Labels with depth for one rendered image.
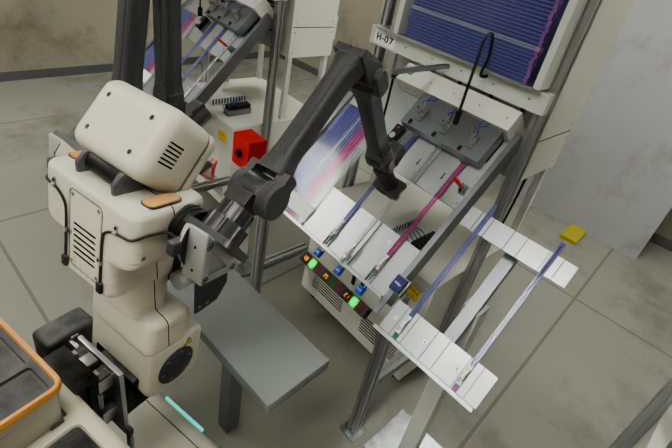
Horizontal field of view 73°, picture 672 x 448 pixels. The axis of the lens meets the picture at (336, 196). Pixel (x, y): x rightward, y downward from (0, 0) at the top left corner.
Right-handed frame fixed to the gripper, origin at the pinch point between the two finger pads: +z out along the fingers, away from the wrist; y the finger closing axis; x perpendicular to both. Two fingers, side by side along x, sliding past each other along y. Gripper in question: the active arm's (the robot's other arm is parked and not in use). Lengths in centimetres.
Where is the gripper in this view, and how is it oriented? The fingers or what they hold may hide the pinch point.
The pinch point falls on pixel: (395, 197)
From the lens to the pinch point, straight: 160.5
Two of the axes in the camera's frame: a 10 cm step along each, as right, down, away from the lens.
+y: -6.7, -4.9, 5.6
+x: -6.7, 7.2, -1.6
